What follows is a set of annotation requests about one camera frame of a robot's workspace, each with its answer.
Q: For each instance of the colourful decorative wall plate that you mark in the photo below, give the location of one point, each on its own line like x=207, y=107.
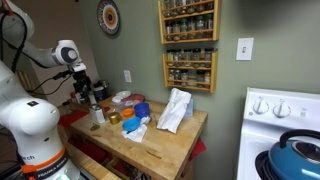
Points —
x=108, y=16

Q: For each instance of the red hanging cloth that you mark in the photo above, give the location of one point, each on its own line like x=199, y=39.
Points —
x=198, y=148

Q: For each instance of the white stove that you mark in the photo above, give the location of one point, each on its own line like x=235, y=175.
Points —
x=260, y=140

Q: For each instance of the silver rectangular tin can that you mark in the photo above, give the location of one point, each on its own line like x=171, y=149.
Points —
x=97, y=115

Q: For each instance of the gold lidded pot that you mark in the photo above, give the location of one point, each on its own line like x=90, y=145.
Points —
x=114, y=118

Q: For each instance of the glass spice jar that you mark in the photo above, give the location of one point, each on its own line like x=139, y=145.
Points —
x=196, y=57
x=184, y=28
x=208, y=57
x=191, y=27
x=170, y=57
x=177, y=76
x=176, y=30
x=171, y=76
x=169, y=30
x=209, y=24
x=178, y=57
x=200, y=78
x=200, y=26
x=187, y=57
x=207, y=79
x=184, y=77

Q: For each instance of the black stove burner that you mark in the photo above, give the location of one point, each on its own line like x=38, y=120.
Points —
x=261, y=163

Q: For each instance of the large crumpled white paper towel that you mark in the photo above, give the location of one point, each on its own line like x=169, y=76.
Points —
x=173, y=113

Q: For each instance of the orange round cup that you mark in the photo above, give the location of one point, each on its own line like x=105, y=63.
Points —
x=128, y=113

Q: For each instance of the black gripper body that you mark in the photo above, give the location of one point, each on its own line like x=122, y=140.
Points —
x=82, y=83

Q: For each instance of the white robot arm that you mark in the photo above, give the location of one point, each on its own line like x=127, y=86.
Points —
x=30, y=123

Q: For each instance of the white round plastic container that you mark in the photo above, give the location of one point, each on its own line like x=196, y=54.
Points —
x=120, y=96

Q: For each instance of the white light switch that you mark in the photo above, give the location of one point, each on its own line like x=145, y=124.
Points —
x=245, y=49

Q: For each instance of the black countertop appliance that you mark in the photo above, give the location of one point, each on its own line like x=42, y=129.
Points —
x=107, y=87

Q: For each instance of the wooden spice rack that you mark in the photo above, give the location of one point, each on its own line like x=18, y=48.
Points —
x=190, y=40
x=188, y=87

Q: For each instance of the dark blue canister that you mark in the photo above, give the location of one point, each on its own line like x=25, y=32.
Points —
x=99, y=93

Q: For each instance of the red square container lid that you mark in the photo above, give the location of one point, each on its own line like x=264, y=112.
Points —
x=136, y=98

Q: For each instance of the white wall outlet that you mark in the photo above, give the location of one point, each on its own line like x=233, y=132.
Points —
x=127, y=76

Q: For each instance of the white stove knob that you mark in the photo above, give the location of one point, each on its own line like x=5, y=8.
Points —
x=281, y=109
x=261, y=106

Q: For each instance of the pale blue translucent container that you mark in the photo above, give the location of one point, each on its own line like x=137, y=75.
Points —
x=190, y=108

